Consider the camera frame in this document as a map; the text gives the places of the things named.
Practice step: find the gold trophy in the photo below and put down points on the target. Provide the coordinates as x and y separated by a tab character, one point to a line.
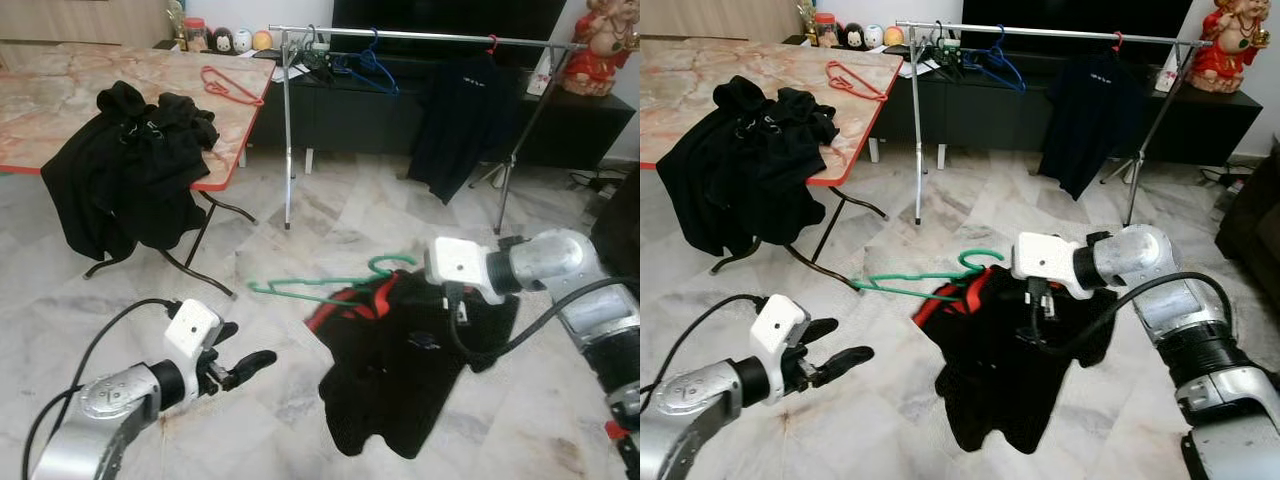
178	30
808	28

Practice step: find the red gold figurine statue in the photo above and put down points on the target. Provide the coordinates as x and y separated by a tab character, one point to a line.
1228	55
598	55

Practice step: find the white head doll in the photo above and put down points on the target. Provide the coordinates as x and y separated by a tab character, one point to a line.
243	41
874	37

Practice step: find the black TV console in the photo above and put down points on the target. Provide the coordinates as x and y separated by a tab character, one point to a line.
985	125
350	125

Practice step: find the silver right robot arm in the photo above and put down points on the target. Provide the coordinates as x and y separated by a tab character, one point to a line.
1140	255
560	260

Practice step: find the black television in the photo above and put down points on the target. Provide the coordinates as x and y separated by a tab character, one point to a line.
450	15
1075	15

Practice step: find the black red-trimmed garment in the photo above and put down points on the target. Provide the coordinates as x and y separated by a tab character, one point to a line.
1000	370
400	370

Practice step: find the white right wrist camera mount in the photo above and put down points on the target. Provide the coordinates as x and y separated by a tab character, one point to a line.
1045	260
460	265

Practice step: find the white papers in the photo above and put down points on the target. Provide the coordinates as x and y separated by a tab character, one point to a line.
285	72
905	70

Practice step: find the blue plastic hanger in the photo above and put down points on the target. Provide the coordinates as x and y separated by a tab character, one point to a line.
388	87
1015	82

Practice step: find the dark navy shirt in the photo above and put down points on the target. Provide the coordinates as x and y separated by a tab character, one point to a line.
1090	120
460	125

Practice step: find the red lid jar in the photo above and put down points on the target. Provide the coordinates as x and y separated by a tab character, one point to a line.
196	36
826	32

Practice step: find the orange head doll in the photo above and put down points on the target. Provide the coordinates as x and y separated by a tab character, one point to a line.
893	37
262	41

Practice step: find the light wooden cabinet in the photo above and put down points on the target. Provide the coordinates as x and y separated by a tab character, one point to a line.
715	18
80	20

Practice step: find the grey fabric sofa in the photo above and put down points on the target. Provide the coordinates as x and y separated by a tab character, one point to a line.
1255	210
622	215

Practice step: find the silver metal clothes rack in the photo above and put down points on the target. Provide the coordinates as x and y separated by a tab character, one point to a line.
1060	33
430	36

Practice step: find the white tissue box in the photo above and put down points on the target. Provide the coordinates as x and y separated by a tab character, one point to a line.
1168	75
540	80

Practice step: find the green plastic hanger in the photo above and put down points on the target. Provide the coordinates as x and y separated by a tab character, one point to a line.
400	259
985	253

